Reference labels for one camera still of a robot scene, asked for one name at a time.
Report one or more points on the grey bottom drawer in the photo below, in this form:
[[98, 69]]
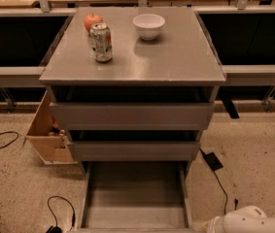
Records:
[[135, 197]]

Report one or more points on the grey drawer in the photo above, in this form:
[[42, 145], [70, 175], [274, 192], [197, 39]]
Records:
[[135, 197], [130, 116], [133, 151]]

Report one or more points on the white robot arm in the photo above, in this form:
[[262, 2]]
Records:
[[250, 219]]

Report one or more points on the grey drawer cabinet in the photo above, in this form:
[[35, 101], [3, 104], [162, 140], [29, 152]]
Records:
[[120, 98]]

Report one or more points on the grey middle drawer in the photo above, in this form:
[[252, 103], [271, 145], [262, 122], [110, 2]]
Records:
[[133, 151]]

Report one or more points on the grey top drawer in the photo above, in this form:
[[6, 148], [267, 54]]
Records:
[[130, 116]]

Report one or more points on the black power adapter right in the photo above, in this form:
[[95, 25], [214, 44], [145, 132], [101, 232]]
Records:
[[214, 164]]

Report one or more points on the cardboard box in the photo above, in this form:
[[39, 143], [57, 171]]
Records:
[[51, 147]]

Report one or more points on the white ceramic bowl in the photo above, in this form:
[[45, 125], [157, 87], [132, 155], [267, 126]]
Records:
[[148, 26]]

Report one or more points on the crumpled soda can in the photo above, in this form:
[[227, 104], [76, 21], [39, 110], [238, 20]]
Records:
[[100, 36]]

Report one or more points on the red apple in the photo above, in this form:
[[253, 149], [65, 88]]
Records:
[[91, 19]]

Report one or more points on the grey metal rail frame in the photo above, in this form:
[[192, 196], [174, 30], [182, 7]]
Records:
[[10, 75]]

